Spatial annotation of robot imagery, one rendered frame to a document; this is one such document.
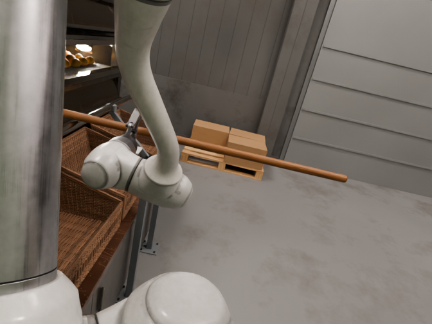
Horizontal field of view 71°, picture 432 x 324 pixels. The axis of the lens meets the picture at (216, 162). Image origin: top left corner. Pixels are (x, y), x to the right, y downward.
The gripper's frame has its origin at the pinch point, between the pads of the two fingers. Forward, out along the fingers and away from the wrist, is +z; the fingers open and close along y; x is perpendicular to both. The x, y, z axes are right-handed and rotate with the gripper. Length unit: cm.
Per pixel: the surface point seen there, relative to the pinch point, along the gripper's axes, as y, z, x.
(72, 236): 60, 7, -26
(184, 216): 119, 136, 20
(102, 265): 61, -5, -7
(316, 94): 2, 347, 166
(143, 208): 53, 32, -1
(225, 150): -0.4, -1.1, 32.5
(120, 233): 61, 18, -7
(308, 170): 0, -1, 65
